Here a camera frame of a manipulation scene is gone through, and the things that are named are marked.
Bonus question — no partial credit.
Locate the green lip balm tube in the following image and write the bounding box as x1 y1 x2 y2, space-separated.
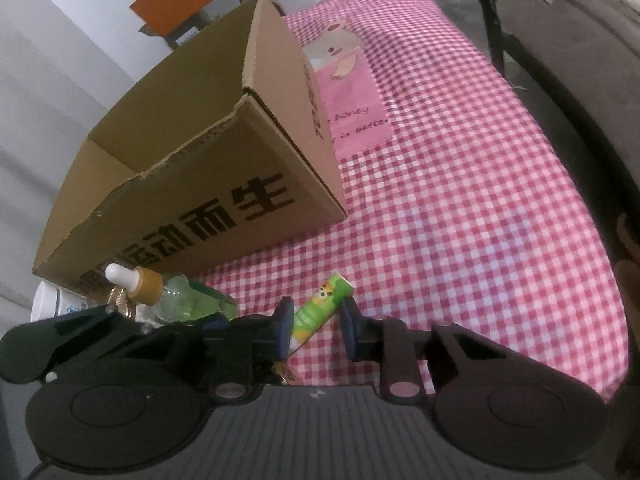
286 272 355 359

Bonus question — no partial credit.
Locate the green dropper bottle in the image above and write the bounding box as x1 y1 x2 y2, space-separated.
104 263 240 323

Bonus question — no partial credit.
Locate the pink checkered tablecloth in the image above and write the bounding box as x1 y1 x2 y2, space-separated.
203 0 629 396

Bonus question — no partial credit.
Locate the white round jar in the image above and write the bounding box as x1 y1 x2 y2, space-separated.
30 281 96 322

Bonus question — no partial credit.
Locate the brown cardboard box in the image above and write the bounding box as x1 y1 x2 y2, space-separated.
32 0 347 296

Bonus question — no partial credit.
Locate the black metal stand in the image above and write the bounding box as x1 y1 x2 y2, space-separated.
477 0 639 220

